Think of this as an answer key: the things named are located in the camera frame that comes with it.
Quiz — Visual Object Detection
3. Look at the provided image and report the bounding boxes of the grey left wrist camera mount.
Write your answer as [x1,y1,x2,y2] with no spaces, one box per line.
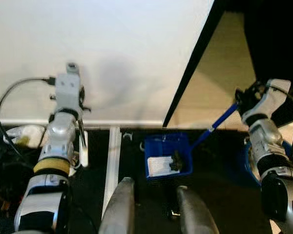
[54,62,84,116]

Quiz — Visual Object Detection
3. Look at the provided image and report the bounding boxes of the silver left robot leg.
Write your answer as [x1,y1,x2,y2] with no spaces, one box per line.
[99,177,136,234]

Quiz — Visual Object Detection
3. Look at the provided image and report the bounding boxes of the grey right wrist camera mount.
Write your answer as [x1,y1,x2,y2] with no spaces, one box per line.
[254,79,292,121]

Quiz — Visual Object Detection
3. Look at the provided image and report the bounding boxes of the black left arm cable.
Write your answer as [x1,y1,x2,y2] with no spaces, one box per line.
[0,76,57,161]

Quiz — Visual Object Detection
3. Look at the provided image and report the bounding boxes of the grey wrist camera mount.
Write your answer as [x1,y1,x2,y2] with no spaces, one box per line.
[54,62,84,116]
[254,79,292,121]

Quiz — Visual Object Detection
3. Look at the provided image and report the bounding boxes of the blue plastic bucket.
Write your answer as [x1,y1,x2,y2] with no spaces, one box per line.
[242,138,293,188]

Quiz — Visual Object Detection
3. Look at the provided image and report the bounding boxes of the white flat packet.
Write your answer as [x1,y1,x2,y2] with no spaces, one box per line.
[147,156,175,177]

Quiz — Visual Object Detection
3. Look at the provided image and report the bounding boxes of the black garbage bag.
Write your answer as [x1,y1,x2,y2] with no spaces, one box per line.
[0,144,40,215]

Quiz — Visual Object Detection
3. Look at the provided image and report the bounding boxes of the white brush with black handle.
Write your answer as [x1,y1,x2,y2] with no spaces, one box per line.
[76,115,89,168]

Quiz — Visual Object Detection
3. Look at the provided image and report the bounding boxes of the small black debris piece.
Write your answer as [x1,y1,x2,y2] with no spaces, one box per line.
[170,150,185,172]

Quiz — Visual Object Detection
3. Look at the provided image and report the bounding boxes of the silver robot leg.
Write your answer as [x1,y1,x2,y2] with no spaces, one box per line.
[99,177,136,234]
[176,185,220,234]

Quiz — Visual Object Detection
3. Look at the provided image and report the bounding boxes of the blue plastic dustpan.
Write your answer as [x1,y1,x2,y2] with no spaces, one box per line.
[144,101,240,182]

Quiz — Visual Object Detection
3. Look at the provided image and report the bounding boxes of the black cabinet door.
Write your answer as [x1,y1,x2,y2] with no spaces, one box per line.
[244,0,293,127]

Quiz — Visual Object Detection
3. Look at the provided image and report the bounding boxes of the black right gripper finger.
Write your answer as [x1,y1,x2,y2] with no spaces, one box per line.
[235,84,252,110]

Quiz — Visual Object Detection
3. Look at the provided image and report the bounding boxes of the black floor mat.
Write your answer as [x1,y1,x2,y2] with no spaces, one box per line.
[115,128,279,234]
[0,126,110,234]

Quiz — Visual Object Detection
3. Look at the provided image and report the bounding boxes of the silver right robot leg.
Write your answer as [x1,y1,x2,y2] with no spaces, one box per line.
[176,185,220,234]

